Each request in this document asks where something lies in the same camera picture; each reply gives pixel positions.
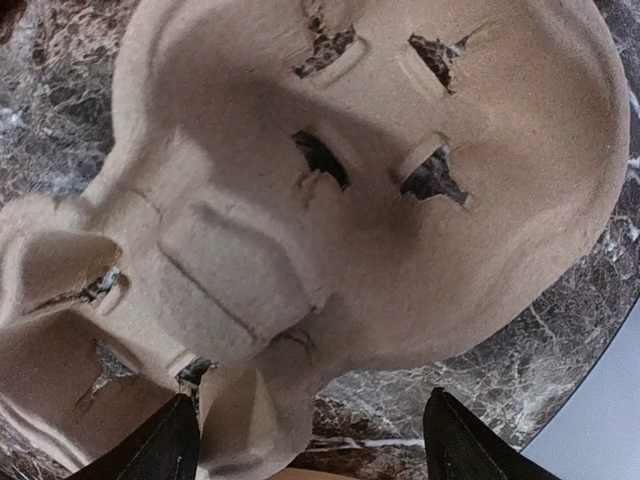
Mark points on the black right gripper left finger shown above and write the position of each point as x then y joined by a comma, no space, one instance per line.
165,446

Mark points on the brown cardboard cup carrier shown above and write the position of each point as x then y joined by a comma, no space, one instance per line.
296,190

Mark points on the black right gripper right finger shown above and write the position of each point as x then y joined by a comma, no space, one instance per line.
460,446

